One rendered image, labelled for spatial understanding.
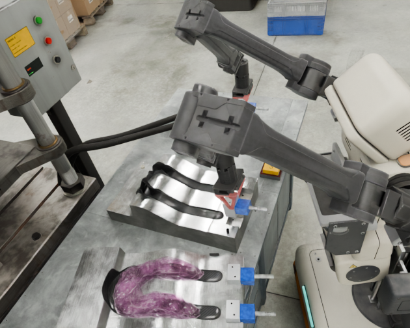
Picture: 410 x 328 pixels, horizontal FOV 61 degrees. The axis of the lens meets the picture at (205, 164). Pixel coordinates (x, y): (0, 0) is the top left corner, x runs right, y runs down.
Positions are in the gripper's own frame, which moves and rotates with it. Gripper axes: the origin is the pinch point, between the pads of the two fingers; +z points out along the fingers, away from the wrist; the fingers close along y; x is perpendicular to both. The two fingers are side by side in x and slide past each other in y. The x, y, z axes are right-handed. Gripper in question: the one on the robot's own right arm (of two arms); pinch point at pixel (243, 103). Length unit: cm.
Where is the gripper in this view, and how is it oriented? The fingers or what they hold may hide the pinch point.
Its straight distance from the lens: 149.8
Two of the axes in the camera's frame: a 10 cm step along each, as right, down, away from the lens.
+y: -3.0, 7.0, -6.5
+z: 1.4, 7.0, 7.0
